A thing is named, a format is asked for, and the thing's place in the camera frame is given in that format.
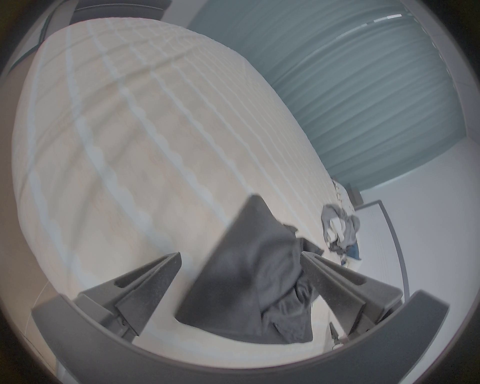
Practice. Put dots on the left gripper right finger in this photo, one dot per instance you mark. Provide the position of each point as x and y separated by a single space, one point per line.
345 292

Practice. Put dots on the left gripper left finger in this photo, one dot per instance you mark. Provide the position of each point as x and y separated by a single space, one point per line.
142 296

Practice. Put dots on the black T-shirt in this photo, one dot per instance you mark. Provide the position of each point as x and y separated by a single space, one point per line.
255 277

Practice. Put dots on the pile of clothes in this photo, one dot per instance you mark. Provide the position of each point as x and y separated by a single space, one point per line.
339 228

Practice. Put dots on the bed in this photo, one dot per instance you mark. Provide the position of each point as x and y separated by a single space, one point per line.
150 150

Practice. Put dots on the grey bedside table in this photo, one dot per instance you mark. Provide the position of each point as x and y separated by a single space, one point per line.
354 195

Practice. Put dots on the white printed pillow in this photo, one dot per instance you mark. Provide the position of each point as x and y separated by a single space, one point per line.
341 193

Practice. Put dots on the blue-green curtain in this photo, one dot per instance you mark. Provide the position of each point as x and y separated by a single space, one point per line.
262 33
375 97

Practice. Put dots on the black chest of drawers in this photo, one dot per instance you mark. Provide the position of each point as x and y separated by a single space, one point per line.
116 9

